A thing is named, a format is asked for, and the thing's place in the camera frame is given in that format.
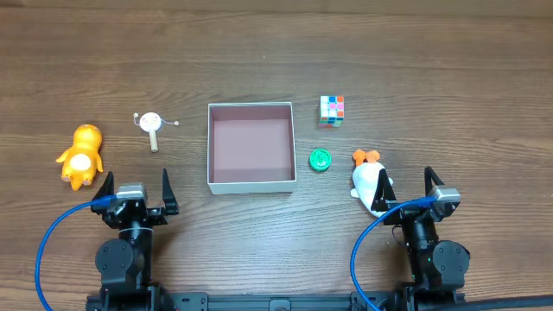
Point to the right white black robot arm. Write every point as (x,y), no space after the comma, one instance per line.
(437,266)

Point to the green round plastic toy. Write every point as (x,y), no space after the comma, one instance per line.
(320,160)

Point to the white wooden rattle drum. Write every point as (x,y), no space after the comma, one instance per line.
(151,122)

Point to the orange plastic cat figure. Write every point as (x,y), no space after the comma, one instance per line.
(82,160)

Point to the white cardboard box pink interior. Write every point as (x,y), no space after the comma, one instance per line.
(251,148)

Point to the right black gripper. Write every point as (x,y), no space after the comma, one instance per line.
(413,214)

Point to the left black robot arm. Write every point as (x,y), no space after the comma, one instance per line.
(125,262)

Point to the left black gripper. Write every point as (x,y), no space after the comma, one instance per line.
(136,212)

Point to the black mounting rail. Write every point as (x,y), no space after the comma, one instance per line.
(198,301)

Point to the white plush duck orange feet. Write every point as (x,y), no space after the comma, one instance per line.
(365,178)

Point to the colourful puzzle cube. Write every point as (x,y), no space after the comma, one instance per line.
(331,111)

